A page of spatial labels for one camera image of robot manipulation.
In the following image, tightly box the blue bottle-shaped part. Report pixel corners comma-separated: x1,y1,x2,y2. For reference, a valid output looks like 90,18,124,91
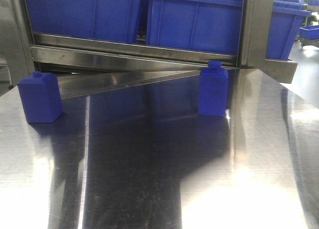
17,71,63,123
198,60,229,117

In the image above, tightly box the stainless steel shelf rack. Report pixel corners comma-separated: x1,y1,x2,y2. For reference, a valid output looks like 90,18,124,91
0,0,297,86

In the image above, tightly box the blue plastic bin middle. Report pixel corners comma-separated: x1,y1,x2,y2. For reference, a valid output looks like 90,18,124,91
146,0,243,55

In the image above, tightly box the blue plastic bin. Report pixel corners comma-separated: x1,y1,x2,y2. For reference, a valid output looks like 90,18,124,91
266,0,311,60
26,0,142,43
146,0,243,55

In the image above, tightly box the blue plastic bin left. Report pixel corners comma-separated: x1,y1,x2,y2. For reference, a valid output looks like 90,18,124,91
26,0,142,43

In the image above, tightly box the blue plastic bin right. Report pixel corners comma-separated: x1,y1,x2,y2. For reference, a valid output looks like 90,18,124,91
266,0,311,60

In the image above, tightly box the distant blue tray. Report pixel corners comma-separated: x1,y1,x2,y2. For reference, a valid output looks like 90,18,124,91
299,25,319,39

